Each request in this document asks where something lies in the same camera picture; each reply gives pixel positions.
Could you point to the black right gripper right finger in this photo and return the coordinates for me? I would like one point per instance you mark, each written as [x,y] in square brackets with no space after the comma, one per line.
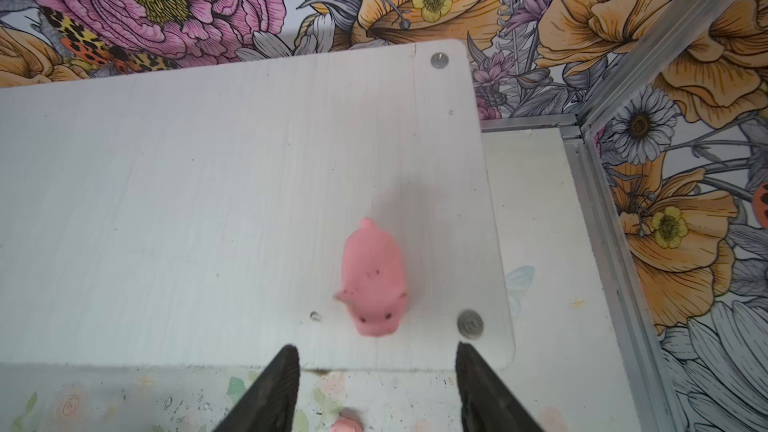
[487,405]

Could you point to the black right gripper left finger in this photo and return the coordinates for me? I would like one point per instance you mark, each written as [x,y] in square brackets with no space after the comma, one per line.
[269,404]

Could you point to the pink pig toy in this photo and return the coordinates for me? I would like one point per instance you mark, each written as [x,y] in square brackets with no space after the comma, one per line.
[373,281]
[347,422]

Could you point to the white two-tier shelf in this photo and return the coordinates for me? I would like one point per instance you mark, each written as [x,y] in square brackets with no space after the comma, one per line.
[198,216]

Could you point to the aluminium corner post right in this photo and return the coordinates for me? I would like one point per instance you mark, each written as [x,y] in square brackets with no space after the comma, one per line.
[678,27]

